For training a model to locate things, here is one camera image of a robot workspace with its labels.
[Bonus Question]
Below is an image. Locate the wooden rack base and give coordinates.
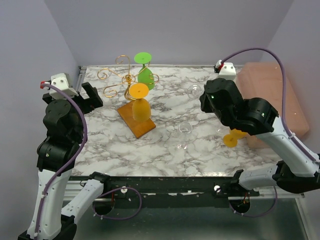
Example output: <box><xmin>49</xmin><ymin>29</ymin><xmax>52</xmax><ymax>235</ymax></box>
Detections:
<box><xmin>117</xmin><ymin>101</ymin><xmax>156</xmax><ymax>139</ymax></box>

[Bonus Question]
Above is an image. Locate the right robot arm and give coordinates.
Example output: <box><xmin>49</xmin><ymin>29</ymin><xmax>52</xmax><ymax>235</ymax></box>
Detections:
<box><xmin>199</xmin><ymin>78</ymin><xmax>320</xmax><ymax>196</ymax></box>

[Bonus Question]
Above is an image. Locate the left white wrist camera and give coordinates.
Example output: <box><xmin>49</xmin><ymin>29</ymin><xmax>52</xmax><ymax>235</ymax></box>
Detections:
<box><xmin>40</xmin><ymin>72</ymin><xmax>79</xmax><ymax>100</ymax></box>

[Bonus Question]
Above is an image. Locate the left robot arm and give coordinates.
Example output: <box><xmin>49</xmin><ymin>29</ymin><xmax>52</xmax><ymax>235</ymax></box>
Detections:
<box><xmin>18</xmin><ymin>82</ymin><xmax>111</xmax><ymax>240</ymax></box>

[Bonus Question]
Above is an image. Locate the clear glass on table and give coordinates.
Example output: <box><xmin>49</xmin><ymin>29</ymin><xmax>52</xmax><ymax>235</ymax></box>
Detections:
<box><xmin>216</xmin><ymin>128</ymin><xmax>225</xmax><ymax>135</ymax></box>

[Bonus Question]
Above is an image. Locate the green wine glass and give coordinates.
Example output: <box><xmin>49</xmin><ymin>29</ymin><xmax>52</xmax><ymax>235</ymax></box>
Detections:
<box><xmin>134</xmin><ymin>52</ymin><xmax>155</xmax><ymax>90</ymax></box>

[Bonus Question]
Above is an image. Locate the gold wire glass rack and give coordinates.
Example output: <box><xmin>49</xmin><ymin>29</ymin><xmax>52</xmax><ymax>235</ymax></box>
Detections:
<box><xmin>96</xmin><ymin>55</ymin><xmax>160</xmax><ymax>101</ymax></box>

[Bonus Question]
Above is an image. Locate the orange wine glass on table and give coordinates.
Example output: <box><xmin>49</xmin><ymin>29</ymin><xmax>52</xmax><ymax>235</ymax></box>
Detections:
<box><xmin>223</xmin><ymin>129</ymin><xmax>247</xmax><ymax>148</ymax></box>

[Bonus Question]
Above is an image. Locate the clear wine glass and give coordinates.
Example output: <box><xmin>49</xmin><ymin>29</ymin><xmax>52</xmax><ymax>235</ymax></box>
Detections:
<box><xmin>186</xmin><ymin>84</ymin><xmax>204</xmax><ymax>99</ymax></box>
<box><xmin>176</xmin><ymin>122</ymin><xmax>193</xmax><ymax>150</ymax></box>

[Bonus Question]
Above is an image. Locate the pink plastic storage box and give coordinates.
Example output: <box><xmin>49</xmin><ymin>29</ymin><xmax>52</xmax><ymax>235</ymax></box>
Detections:
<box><xmin>236</xmin><ymin>62</ymin><xmax>310</xmax><ymax>139</ymax></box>

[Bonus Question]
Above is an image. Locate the orange hanging wine glass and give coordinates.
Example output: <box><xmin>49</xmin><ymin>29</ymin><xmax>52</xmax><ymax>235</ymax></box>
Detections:
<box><xmin>129</xmin><ymin>83</ymin><xmax>151</xmax><ymax>122</ymax></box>

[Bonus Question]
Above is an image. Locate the black mounting rail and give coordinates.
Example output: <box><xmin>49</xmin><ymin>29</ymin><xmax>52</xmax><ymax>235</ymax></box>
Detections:
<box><xmin>70</xmin><ymin>172</ymin><xmax>259</xmax><ymax>209</ymax></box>

